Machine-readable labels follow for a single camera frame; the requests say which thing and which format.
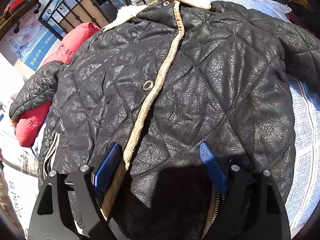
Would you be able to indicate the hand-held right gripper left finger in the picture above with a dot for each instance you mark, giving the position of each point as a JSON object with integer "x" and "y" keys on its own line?
{"x": 107, "y": 165}

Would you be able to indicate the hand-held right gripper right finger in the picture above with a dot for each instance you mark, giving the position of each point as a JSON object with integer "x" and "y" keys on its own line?
{"x": 212, "y": 166}

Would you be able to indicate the black quilted jacket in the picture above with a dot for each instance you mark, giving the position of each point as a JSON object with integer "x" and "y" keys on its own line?
{"x": 200, "y": 80}

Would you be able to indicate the red down jacket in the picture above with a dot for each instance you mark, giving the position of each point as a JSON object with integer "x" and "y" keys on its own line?
{"x": 30, "y": 125}

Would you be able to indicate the blue plaid bedsheet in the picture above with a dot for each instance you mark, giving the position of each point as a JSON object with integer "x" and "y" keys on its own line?
{"x": 302, "y": 135}

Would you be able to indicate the wooden panel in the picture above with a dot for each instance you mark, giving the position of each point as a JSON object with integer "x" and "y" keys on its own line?
{"x": 82, "y": 7}

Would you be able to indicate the wall poster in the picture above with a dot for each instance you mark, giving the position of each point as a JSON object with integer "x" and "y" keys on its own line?
{"x": 27, "y": 37}

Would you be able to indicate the black iron bed frame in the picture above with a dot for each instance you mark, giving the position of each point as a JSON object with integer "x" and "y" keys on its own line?
{"x": 50, "y": 6}

